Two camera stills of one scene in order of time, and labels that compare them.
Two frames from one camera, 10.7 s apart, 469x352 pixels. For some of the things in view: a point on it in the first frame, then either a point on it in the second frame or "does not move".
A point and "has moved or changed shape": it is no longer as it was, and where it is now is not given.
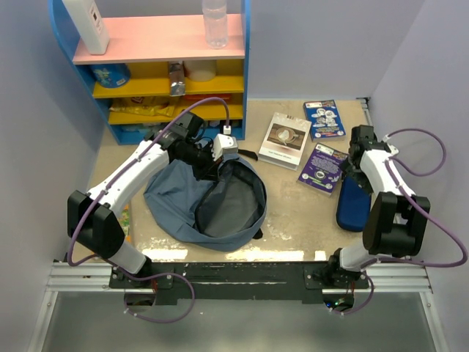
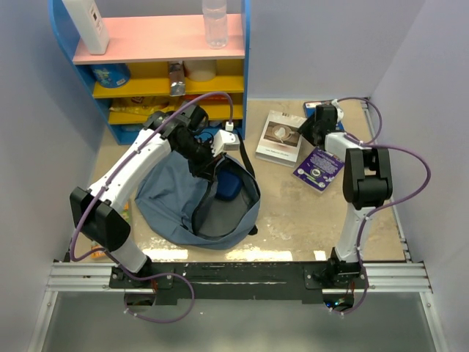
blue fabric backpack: (216, 215) has moved or changed shape
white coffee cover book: (285, 141) has moved or changed shape
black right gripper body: (354, 171) to (308, 130)
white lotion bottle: (86, 16) does not move
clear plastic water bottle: (215, 12) does not move
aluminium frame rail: (381, 277) does not move
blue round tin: (111, 75) does not move
